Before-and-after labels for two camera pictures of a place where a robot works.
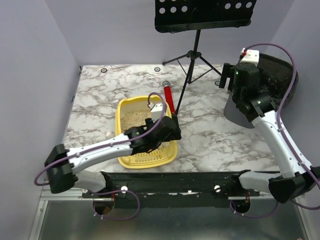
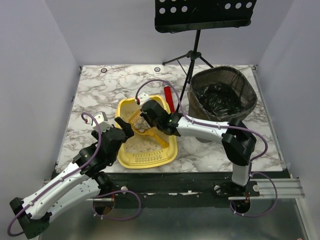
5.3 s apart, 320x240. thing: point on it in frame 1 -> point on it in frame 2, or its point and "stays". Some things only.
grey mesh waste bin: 276,78 -> 218,94
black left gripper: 173,127 -> 120,130
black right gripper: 224,75 -> 147,114
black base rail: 172,188 stays
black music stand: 179,16 stays
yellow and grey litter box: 131,112 stays
